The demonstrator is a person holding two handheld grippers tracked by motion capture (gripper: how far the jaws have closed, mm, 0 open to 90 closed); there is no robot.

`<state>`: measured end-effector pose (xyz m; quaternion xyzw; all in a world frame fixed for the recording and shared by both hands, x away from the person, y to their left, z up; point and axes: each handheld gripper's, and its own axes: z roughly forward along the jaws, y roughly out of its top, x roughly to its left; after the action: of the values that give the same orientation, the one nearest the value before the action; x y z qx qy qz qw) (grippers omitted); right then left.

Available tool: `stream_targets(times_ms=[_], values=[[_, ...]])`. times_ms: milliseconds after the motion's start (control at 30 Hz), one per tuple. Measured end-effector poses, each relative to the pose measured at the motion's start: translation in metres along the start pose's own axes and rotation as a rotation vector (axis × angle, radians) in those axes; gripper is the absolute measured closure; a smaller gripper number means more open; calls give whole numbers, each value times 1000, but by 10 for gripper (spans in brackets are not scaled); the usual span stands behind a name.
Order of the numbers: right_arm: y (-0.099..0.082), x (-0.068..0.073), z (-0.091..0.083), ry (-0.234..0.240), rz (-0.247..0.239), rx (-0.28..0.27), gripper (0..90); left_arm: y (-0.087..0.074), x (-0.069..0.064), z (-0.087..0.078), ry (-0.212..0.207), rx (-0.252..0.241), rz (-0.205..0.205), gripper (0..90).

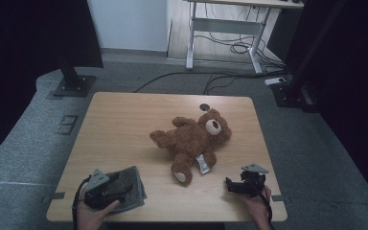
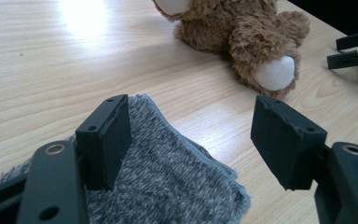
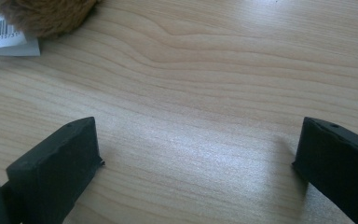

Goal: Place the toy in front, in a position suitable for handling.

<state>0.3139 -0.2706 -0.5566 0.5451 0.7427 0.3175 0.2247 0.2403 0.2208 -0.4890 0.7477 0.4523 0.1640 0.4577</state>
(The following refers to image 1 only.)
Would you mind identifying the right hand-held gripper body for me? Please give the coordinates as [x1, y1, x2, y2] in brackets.
[240, 163, 269, 197]

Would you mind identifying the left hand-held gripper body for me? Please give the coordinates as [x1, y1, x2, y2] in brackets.
[83, 169, 120, 211]

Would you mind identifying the grey cloth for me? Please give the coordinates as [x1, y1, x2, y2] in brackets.
[103, 165, 149, 215]

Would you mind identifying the brown teddy bear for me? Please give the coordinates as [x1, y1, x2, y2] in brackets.
[149, 108, 233, 187]

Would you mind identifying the person's right hand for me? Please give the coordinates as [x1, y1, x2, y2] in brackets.
[241, 185, 273, 222]

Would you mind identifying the person's left hand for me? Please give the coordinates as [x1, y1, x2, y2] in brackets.
[76, 190, 122, 230]

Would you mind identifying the grey tape strip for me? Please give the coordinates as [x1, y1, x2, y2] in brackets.
[41, 192, 66, 204]
[270, 194, 292, 204]

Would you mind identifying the white power strip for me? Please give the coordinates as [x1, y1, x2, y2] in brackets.
[264, 77, 288, 86]

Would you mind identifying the black curtain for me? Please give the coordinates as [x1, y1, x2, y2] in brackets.
[0, 0, 104, 169]
[284, 0, 368, 210]

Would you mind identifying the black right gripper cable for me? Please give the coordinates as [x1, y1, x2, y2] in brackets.
[254, 181, 275, 230]

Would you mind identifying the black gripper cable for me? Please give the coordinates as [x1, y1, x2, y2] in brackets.
[72, 176, 92, 230]
[254, 181, 275, 230]

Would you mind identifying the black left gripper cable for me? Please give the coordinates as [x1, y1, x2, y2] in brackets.
[72, 176, 92, 230]

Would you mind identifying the black stand with base plate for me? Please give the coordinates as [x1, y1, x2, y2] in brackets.
[53, 57, 97, 98]
[270, 0, 349, 113]

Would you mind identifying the long black floor cable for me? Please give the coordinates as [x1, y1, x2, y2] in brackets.
[133, 70, 289, 94]

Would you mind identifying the bundle of black cables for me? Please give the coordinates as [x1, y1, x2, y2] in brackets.
[194, 3, 286, 70]

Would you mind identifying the white desk frame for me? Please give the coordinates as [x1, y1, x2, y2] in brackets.
[182, 0, 305, 76]

